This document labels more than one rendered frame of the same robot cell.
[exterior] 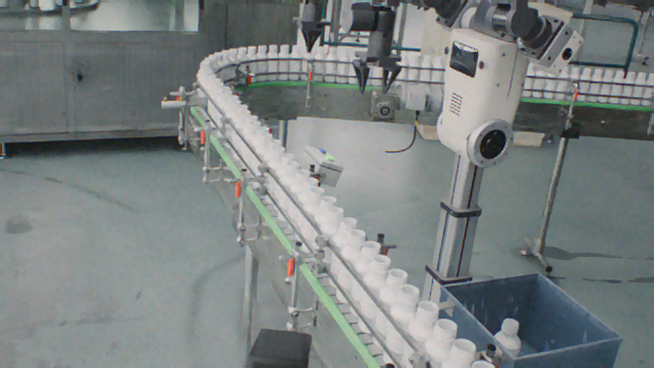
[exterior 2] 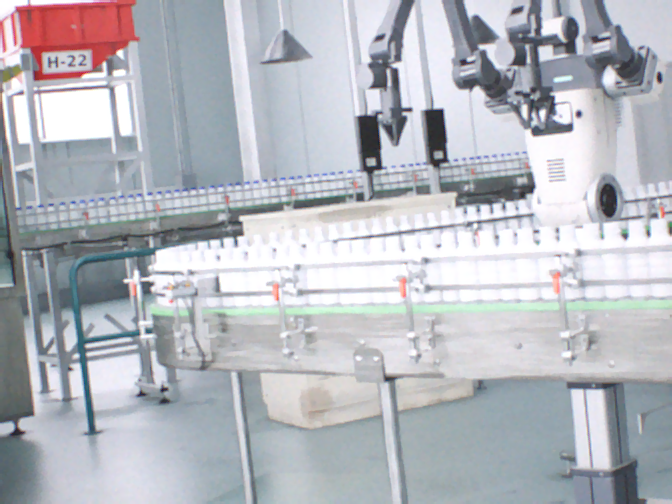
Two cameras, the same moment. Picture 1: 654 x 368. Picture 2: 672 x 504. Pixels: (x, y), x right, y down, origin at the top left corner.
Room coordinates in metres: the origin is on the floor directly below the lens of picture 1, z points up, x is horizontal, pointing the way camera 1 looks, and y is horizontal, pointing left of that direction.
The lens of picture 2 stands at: (-1.19, 1.54, 1.32)
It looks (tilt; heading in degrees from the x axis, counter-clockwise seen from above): 3 degrees down; 339
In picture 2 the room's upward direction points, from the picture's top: 6 degrees counter-clockwise
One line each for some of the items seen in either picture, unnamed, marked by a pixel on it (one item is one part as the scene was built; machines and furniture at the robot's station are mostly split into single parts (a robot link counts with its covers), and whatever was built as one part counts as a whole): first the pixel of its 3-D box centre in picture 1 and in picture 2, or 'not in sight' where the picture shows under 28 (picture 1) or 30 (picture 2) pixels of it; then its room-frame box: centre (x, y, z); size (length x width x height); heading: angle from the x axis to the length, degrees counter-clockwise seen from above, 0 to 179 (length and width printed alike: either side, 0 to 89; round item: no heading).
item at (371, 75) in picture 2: not in sight; (377, 66); (2.04, 0.11, 1.61); 0.12 x 0.09 x 0.12; 116
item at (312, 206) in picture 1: (313, 220); (528, 264); (1.54, 0.01, 1.08); 0.06 x 0.06 x 0.17
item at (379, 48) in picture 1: (379, 46); (529, 80); (1.64, -0.11, 1.51); 0.10 x 0.07 x 0.07; 114
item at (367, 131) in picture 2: not in sight; (366, 144); (7.60, -2.19, 1.55); 0.17 x 0.15 x 0.42; 96
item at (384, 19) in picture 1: (381, 20); (525, 55); (1.64, -0.10, 1.57); 0.07 x 0.06 x 0.07; 117
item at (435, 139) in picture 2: not in sight; (433, 138); (7.65, -2.74, 1.55); 0.17 x 0.15 x 0.42; 96
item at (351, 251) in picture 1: (352, 266); (615, 260); (1.32, -0.09, 1.08); 0.06 x 0.06 x 0.17
